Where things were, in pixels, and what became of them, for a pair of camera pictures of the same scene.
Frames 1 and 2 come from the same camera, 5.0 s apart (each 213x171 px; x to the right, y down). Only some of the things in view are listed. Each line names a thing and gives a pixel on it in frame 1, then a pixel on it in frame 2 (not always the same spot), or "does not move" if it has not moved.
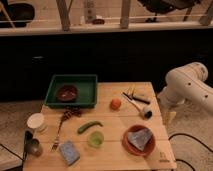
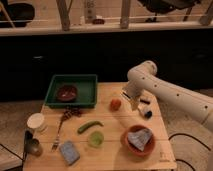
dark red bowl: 67,92 does not move
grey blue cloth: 140,137 does not move
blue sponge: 69,152 does not move
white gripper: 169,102 -> 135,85
